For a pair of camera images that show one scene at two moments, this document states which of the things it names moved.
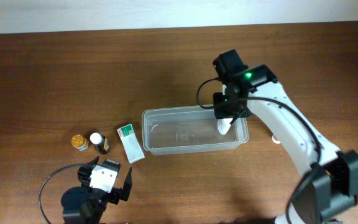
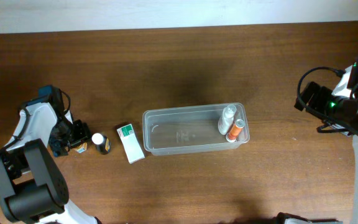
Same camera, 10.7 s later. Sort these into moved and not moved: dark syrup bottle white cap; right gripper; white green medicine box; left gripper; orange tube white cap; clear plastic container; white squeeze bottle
Moved: right gripper; left gripper; orange tube white cap
Not moved: clear plastic container; dark syrup bottle white cap; white green medicine box; white squeeze bottle
